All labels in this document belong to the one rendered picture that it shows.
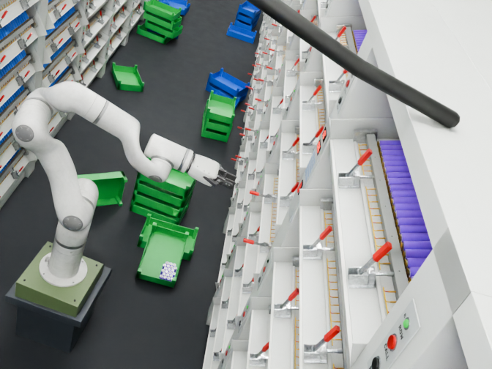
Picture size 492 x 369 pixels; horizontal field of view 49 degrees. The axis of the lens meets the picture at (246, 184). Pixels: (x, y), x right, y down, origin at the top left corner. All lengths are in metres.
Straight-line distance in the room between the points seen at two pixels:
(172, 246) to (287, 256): 1.59
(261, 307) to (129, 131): 0.72
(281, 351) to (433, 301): 0.70
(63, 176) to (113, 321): 0.92
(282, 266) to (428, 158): 0.79
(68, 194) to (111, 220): 1.16
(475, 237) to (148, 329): 2.19
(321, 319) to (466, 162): 0.45
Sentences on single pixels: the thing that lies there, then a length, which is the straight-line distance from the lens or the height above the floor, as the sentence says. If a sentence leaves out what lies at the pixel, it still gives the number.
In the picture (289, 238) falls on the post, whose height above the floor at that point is 1.24.
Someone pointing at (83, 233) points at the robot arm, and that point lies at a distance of 2.18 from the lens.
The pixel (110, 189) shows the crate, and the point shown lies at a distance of 3.23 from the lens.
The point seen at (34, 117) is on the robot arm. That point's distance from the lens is 1.85.
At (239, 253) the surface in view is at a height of 0.56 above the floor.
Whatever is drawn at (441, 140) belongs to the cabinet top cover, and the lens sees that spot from 0.78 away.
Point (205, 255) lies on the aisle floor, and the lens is 3.08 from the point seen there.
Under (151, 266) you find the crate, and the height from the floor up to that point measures 0.03.
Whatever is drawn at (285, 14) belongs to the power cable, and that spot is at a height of 1.89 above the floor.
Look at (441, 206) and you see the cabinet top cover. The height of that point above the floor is 1.81.
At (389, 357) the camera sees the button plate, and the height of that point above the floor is 1.65.
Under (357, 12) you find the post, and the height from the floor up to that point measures 1.65.
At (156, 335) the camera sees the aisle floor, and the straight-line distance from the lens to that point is 2.66.
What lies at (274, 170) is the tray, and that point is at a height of 0.98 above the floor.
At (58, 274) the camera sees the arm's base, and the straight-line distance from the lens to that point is 2.31.
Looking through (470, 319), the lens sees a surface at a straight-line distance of 0.53.
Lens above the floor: 2.10
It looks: 35 degrees down
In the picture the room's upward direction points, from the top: 20 degrees clockwise
